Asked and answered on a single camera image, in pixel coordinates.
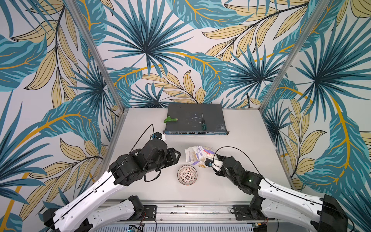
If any aluminium frame post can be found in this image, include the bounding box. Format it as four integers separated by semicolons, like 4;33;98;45
65;0;125;114
259;1;330;114

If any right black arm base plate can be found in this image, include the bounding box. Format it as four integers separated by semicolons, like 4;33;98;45
230;205;274;221

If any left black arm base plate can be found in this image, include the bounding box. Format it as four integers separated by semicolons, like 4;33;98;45
123;205;157;222

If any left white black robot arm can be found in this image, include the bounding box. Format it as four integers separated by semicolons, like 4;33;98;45
42;138;181;232

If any aluminium front rail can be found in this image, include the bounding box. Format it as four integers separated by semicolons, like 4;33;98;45
69;200;322;232

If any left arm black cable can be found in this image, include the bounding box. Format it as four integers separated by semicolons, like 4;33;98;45
43;124;155;230

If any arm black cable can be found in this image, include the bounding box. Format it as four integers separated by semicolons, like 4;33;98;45
43;124;155;230
213;145;356;232

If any grey network switch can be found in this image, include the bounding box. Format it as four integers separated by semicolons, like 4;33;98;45
163;102;229;135

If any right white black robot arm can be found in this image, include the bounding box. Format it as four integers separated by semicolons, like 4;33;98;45
205;154;350;232

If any right aluminium frame post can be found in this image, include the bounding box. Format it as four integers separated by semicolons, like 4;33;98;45
259;1;330;114

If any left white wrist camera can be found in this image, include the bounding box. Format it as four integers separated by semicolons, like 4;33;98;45
150;132;166;141

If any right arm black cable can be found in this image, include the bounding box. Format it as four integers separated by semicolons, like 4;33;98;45
213;145;356;232

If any green plastic fitting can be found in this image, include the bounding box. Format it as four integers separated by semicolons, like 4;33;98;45
164;116;178;124

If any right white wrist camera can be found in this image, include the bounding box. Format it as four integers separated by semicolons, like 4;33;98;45
204;158;223;172

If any clear oats bag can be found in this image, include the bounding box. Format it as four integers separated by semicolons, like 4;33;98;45
185;146;214;168

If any white patterned breakfast bowl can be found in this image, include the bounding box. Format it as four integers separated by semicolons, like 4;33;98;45
177;165;198;186

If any green handled screwdriver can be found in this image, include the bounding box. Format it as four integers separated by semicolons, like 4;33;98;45
202;114;207;131

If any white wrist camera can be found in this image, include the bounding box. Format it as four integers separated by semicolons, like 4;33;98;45
204;158;223;172
150;132;166;141

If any left aluminium frame post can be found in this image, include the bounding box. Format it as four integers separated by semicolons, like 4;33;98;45
65;0;125;114

